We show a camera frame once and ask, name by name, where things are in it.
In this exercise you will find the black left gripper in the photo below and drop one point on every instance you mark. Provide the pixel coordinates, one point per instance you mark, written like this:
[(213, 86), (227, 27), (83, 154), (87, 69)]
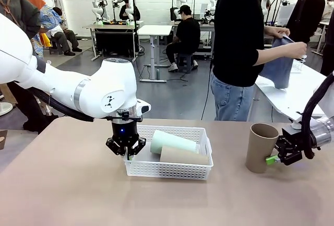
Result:
[(124, 132)]

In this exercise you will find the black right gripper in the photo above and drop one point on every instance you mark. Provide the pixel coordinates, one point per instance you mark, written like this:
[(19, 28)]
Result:
[(296, 150)]

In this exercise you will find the brown paper cup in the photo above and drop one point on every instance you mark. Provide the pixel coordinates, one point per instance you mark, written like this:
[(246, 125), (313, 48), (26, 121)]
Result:
[(182, 156), (258, 153)]

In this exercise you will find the pale green paper cup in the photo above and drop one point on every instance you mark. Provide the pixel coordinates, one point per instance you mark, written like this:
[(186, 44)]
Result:
[(169, 140)]

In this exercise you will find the white perforated plastic basket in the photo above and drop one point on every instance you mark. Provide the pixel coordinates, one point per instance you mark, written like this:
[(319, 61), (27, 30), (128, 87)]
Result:
[(167, 171)]

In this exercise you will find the blue cloth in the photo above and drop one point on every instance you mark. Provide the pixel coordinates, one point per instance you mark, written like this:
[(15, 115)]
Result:
[(279, 64)]

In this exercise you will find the person's left forearm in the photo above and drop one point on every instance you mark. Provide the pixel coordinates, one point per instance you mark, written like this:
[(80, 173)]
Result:
[(268, 29)]

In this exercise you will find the person's right forearm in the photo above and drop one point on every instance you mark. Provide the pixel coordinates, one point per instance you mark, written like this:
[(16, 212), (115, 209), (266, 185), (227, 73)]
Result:
[(276, 52)]

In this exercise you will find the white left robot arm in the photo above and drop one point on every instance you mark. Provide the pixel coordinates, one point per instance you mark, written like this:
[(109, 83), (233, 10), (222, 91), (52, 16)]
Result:
[(99, 90)]

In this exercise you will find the person's right hand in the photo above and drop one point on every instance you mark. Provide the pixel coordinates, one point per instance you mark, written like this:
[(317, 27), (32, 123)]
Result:
[(300, 49)]

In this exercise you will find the person's left hand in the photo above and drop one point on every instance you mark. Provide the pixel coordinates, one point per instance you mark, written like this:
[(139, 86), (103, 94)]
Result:
[(282, 32)]

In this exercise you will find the white side table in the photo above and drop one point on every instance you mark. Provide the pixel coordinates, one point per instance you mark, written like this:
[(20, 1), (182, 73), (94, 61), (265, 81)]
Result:
[(297, 93)]

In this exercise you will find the dark stool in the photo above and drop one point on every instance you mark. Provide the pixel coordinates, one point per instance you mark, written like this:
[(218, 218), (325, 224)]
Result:
[(185, 61)]

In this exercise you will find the table with black panel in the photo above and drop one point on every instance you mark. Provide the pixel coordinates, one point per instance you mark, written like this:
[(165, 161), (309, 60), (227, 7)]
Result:
[(114, 40)]

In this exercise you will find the person in dark clothes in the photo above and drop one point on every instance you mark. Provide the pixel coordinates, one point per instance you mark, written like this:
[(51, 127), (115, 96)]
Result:
[(329, 48)]

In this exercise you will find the white standing desk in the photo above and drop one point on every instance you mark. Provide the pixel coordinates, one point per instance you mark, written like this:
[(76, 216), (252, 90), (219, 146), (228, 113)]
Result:
[(154, 30)]

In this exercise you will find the brown board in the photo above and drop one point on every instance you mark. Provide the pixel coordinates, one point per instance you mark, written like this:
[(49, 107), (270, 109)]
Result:
[(3, 140)]

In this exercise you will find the seated person patterned blue shirt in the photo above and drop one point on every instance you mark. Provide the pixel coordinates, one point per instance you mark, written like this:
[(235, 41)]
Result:
[(62, 38)]

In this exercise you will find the white round stand base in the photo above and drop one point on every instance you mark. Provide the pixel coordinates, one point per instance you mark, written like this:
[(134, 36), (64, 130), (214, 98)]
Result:
[(5, 109)]

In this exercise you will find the seated man black cap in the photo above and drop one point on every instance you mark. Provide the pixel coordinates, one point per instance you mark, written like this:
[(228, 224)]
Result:
[(186, 33)]

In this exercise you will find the person black sweater blue jeans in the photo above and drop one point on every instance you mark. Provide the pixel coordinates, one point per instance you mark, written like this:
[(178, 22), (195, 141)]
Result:
[(237, 27)]

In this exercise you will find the yellow object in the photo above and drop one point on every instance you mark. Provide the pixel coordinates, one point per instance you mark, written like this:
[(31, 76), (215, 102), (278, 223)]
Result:
[(46, 40)]

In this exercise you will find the seated person in black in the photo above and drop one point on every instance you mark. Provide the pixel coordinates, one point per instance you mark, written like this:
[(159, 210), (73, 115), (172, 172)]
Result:
[(129, 12)]

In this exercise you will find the standing person black glasses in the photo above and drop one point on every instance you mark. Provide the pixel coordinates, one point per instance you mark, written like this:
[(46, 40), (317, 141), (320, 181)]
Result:
[(305, 14)]

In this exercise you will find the white background desk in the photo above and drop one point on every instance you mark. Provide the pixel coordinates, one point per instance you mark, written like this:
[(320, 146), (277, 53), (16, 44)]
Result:
[(207, 27)]

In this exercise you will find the person with face mask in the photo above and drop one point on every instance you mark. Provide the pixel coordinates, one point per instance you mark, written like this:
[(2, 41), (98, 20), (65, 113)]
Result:
[(329, 9)]

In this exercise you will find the person in grey-green jacket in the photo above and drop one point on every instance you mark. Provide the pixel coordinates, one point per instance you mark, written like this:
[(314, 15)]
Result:
[(15, 6)]

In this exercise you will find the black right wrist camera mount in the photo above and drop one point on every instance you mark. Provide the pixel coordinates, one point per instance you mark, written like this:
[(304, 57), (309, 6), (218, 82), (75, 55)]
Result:
[(291, 134)]

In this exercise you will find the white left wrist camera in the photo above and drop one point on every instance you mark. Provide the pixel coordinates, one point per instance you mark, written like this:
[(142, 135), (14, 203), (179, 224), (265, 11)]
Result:
[(144, 108)]

